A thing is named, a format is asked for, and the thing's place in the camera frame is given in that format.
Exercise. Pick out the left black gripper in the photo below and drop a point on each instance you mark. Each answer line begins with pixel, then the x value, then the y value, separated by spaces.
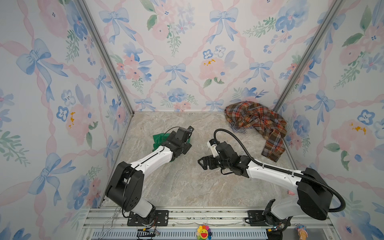
pixel 171 137

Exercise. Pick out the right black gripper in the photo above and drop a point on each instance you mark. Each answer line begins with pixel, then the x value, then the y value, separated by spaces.
pixel 210 160

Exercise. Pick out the green cloth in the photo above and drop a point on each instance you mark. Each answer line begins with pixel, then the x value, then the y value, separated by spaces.
pixel 159 139

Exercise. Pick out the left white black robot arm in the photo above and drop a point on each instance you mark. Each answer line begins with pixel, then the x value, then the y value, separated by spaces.
pixel 126 184

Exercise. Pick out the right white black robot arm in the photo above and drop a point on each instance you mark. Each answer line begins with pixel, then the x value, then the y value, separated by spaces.
pixel 310 196

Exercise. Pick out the striped cloth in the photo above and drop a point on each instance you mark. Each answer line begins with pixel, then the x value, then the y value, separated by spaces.
pixel 241 130

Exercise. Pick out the plaid flannel shirt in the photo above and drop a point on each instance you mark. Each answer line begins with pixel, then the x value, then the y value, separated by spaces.
pixel 266 122

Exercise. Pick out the rainbow smiling flower toy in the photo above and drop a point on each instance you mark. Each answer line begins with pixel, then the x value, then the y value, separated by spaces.
pixel 204 233

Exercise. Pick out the ice cream cone toy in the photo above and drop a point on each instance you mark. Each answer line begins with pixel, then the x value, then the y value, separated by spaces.
pixel 302 232

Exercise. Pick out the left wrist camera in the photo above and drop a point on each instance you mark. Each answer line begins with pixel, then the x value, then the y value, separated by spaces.
pixel 190 129

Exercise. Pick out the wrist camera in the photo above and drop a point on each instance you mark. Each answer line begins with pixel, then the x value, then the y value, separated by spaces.
pixel 190 129
pixel 212 144

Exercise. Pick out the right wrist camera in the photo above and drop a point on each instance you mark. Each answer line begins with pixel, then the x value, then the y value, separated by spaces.
pixel 212 144

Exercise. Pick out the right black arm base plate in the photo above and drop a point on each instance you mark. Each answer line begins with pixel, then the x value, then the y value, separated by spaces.
pixel 256 218

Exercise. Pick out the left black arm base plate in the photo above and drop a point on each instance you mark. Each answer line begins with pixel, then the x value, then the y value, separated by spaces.
pixel 159 218

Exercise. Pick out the aluminium rail frame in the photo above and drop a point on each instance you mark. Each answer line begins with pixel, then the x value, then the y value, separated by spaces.
pixel 226 223

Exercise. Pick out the right aluminium corner post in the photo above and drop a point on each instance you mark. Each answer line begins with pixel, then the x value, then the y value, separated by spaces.
pixel 328 19

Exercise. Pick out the aluminium corner post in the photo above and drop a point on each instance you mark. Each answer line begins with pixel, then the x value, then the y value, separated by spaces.
pixel 328 19
pixel 95 34

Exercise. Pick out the left aluminium corner post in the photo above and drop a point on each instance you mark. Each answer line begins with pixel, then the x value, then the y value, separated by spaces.
pixel 95 34

